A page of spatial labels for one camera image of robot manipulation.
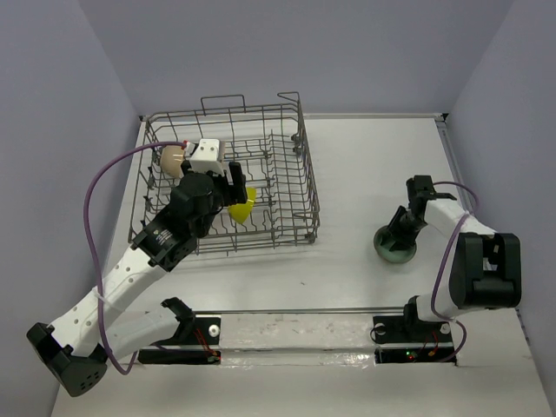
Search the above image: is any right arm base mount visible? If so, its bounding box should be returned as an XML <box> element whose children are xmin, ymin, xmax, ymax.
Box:
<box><xmin>369</xmin><ymin>315</ymin><xmax>456</xmax><ymax>365</ymax></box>

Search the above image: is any celadon green bowl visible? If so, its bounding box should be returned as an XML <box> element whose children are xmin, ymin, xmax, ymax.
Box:
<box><xmin>373</xmin><ymin>226</ymin><xmax>417</xmax><ymax>264</ymax></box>

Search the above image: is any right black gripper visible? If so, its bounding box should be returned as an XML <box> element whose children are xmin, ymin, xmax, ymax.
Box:
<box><xmin>381</xmin><ymin>205</ymin><xmax>427</xmax><ymax>251</ymax></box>

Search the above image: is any yellow-green plastic bowl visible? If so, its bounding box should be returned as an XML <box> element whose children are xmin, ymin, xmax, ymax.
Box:
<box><xmin>228</xmin><ymin>187</ymin><xmax>256</xmax><ymax>224</ymax></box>

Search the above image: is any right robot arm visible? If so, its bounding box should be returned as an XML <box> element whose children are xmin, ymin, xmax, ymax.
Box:
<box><xmin>374</xmin><ymin>175</ymin><xmax>522</xmax><ymax>341</ymax></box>

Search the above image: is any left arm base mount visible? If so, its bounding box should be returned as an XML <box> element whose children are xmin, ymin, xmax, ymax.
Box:
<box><xmin>137</xmin><ymin>314</ymin><xmax>222</xmax><ymax>365</ymax></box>

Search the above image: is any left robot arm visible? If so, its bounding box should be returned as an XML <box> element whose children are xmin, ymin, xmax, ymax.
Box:
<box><xmin>26</xmin><ymin>162</ymin><xmax>248</xmax><ymax>397</ymax></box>

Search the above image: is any grey wire dish rack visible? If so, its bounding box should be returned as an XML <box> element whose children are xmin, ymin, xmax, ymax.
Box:
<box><xmin>139</xmin><ymin>91</ymin><xmax>320</xmax><ymax>257</ymax></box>

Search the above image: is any white bowl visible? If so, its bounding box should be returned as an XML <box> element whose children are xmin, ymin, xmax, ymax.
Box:
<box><xmin>160</xmin><ymin>145</ymin><xmax>185</xmax><ymax>179</ymax></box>

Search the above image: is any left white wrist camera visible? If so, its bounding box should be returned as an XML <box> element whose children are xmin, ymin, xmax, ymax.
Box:
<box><xmin>184</xmin><ymin>138</ymin><xmax>226</xmax><ymax>176</ymax></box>

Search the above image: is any metal rail bar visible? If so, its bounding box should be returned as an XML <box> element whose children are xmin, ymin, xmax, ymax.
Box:
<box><xmin>195</xmin><ymin>307</ymin><xmax>403</xmax><ymax>314</ymax></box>

